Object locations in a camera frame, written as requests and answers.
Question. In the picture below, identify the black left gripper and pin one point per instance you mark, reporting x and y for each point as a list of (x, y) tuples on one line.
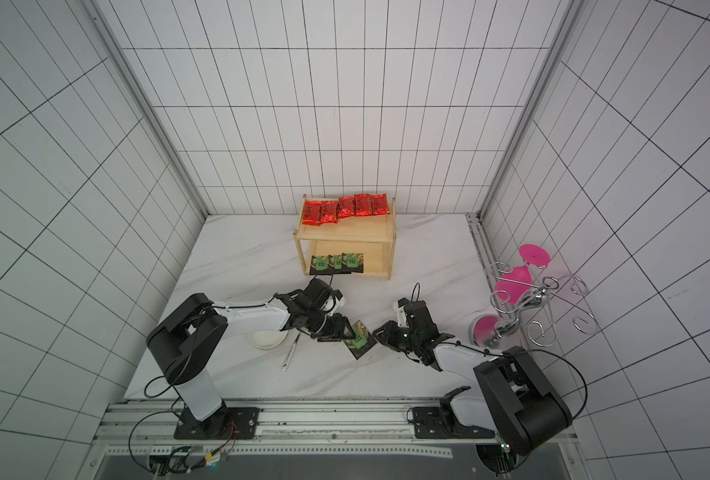
[(336, 330)]

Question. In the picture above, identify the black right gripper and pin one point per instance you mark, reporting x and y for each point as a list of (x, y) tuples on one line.
[(395, 334)]

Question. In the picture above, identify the green tea bag four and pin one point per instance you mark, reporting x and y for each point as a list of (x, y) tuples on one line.
[(358, 340)]

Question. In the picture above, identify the green tea bag two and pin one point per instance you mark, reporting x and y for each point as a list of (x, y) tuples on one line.
[(319, 265)]

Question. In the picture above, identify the green tea bag three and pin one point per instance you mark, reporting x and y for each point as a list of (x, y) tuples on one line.
[(353, 263)]

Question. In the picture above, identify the red tea bag two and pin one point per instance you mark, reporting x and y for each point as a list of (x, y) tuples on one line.
[(329, 212)]

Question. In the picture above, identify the red tea bag one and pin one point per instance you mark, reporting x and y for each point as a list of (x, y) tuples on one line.
[(312, 213)]

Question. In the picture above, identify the red tea bag three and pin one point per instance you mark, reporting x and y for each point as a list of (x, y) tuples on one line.
[(346, 207)]

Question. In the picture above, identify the red tea bag four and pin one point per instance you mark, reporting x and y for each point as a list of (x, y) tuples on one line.
[(363, 205)]

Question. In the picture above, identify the red tea bag five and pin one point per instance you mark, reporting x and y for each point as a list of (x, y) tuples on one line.
[(380, 205)]

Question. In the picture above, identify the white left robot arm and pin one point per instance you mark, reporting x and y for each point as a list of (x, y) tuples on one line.
[(184, 342)]

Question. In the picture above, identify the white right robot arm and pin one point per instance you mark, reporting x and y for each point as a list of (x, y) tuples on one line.
[(504, 395)]

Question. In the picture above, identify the wooden two-tier shelf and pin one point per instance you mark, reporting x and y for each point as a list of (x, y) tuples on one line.
[(373, 236)]

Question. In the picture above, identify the metal spoon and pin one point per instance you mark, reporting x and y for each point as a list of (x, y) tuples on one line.
[(291, 352)]

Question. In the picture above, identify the white bowl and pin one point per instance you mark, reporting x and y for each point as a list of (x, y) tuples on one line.
[(266, 340)]

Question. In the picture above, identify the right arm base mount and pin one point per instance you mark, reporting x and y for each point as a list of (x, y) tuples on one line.
[(441, 422)]

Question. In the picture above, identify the chrome wire cup rack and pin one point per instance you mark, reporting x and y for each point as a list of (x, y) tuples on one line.
[(539, 324)]

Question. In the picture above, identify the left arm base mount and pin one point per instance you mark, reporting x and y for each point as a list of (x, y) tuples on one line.
[(226, 423)]

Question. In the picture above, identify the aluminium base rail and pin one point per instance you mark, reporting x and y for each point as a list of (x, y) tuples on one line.
[(143, 431)]

